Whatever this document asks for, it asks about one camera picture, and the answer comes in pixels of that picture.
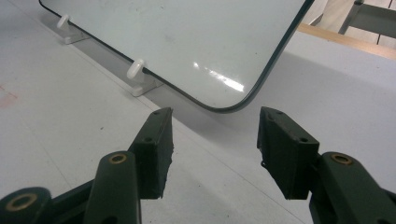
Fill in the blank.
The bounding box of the white metal desk frame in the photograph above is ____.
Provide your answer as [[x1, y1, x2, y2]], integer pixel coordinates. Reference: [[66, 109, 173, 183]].
[[337, 0, 396, 40]]

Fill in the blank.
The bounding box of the wooden table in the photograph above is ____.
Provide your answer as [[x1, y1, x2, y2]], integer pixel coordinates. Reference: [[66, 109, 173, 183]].
[[296, 22, 396, 61]]

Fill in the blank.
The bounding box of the white whiteboard stand foot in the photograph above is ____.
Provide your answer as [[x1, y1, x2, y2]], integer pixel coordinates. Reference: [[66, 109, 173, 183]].
[[56, 14, 92, 46], [126, 58, 164, 98]]

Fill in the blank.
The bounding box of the white whiteboard with black rim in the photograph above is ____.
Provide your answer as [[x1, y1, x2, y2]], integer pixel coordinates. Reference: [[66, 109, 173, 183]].
[[38, 0, 316, 114]]

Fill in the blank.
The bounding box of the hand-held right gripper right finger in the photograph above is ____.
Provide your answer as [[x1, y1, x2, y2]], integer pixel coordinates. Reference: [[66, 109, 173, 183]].
[[256, 105, 321, 201]]

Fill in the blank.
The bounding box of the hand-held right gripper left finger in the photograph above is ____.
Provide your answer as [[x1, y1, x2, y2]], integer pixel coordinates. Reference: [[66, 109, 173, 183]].
[[128, 106, 175, 201]]

